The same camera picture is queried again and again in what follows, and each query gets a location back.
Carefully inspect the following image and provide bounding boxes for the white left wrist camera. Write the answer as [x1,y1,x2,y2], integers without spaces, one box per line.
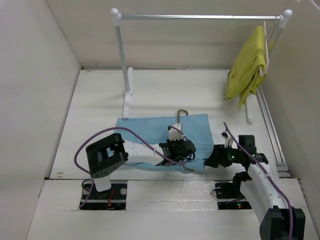
[168,123,184,142]

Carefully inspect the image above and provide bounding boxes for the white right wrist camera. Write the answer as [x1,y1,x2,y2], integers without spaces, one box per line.
[221,130,234,148]

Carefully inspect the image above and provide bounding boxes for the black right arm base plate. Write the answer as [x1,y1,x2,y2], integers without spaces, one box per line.
[211,180,252,210]

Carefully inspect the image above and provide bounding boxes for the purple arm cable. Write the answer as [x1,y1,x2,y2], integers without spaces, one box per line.
[74,126,196,210]
[223,121,295,240]

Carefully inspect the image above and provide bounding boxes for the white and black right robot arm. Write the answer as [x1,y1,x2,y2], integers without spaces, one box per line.
[204,131,306,240]

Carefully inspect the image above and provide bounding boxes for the yellow-green garment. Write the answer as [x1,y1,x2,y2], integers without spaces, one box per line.
[223,26,268,109]

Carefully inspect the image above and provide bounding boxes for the white plastic hanger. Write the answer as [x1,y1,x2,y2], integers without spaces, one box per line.
[259,21,269,78]

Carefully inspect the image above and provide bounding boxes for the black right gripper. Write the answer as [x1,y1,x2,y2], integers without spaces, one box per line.
[203,143,243,167]

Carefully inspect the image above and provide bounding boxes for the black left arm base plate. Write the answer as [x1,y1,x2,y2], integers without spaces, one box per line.
[79,178,128,211]

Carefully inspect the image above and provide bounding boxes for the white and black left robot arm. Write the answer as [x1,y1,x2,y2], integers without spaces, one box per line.
[85,133,196,199]

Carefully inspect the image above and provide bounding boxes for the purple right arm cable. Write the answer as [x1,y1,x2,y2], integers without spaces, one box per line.
[223,121,295,240]

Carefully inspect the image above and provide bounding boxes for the silver metal hanger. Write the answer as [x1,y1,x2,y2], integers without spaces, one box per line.
[177,109,194,173]

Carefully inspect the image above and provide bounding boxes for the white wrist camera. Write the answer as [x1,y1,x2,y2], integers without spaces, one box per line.
[221,130,234,148]
[168,123,184,142]

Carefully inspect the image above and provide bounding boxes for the light blue trousers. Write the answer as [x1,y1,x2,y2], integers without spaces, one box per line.
[116,113,214,174]

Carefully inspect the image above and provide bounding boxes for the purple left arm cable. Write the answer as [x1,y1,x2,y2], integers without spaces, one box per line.
[74,126,196,210]

